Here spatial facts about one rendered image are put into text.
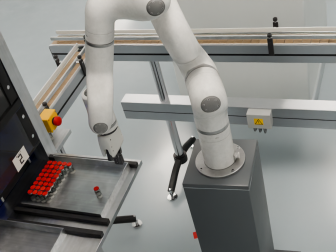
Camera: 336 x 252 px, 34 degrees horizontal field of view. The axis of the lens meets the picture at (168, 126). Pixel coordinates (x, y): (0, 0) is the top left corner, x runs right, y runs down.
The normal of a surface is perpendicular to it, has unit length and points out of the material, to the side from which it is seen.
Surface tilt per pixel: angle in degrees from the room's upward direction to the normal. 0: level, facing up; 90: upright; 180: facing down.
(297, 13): 90
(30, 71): 0
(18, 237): 0
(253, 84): 90
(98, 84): 46
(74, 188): 0
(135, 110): 90
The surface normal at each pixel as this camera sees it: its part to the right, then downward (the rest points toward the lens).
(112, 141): 0.88, 0.12
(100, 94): 0.16, -0.07
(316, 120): -0.32, 0.66
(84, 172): -0.22, -0.75
